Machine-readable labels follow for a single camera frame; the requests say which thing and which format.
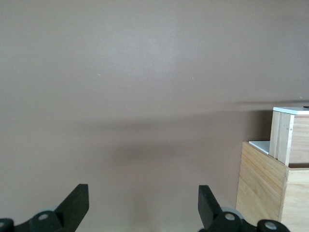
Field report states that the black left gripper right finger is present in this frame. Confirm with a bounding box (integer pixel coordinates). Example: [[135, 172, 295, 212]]
[[198, 185, 290, 232]]

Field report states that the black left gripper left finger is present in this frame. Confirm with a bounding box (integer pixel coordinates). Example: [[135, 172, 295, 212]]
[[0, 183, 90, 232]]

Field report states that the wooden drawer with white front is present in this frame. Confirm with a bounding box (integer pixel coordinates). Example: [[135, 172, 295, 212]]
[[269, 106, 309, 168]]

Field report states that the light wooden drawer cabinet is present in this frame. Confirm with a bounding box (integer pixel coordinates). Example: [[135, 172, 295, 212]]
[[236, 141, 309, 232]]

